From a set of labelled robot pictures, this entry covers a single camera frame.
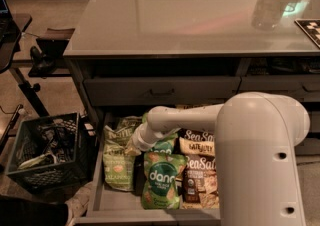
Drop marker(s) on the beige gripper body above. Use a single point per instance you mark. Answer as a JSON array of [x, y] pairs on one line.
[[139, 140]]

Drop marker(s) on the green Kettle jalapeno bag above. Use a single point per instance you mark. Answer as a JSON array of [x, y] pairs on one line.
[[118, 167]]

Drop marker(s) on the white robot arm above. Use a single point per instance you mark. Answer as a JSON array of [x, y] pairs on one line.
[[255, 135]]

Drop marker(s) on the middle green Kettle chip bag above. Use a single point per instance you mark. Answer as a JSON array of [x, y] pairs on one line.
[[119, 136]]

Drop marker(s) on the green kettle chip bag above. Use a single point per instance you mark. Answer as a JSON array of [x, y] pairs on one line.
[[119, 136], [129, 121]]

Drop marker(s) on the rear green Kettle chip bag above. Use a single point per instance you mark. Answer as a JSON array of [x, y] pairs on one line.
[[129, 121]]

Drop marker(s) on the middle green Dang chip bag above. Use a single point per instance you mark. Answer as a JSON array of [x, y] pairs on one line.
[[166, 145]]

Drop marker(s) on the front green Dang chip bag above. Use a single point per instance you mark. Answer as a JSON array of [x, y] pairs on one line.
[[161, 171]]

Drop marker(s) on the open grey middle drawer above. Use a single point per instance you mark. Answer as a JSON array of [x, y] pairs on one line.
[[108, 207]]

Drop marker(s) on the middle brown Sea Salt bag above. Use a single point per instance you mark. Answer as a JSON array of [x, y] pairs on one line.
[[196, 142]]

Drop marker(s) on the brown sea salt bag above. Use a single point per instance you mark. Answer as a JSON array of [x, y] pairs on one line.
[[196, 142], [189, 106], [200, 188]]

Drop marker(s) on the grey top left drawer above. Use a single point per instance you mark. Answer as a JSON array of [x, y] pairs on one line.
[[160, 90]]

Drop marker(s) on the rear brown Sea Salt bag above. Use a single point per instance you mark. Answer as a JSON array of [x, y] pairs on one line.
[[189, 106]]

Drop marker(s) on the front brown Sea Salt bag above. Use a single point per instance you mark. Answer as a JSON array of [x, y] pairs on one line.
[[200, 188]]

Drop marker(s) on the grey drawer cabinet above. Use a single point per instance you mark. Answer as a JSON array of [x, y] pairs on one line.
[[177, 38]]

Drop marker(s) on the grey bottom right drawer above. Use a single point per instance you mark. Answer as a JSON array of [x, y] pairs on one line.
[[309, 146]]

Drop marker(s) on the grey top right drawer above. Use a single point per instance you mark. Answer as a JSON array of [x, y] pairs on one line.
[[304, 88]]

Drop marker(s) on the grey middle right drawer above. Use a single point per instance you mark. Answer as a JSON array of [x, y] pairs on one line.
[[314, 121]]

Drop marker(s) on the dark green plastic crate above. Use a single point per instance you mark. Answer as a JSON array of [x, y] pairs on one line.
[[49, 152]]

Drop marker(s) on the black side desk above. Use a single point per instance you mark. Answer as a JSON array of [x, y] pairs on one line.
[[11, 28]]

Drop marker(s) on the black white fiducial marker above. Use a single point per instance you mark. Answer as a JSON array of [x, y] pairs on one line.
[[311, 27]]

